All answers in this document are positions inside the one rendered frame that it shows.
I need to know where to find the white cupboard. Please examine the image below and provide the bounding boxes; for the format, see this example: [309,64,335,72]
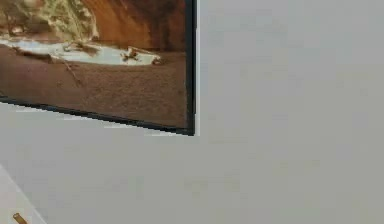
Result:
[0,163,48,224]

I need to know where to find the small brown stick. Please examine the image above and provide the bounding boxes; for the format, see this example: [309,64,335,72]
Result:
[12,212,29,224]

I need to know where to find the black framed brown landscape picture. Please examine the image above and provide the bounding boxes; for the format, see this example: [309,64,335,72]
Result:
[0,0,198,137]

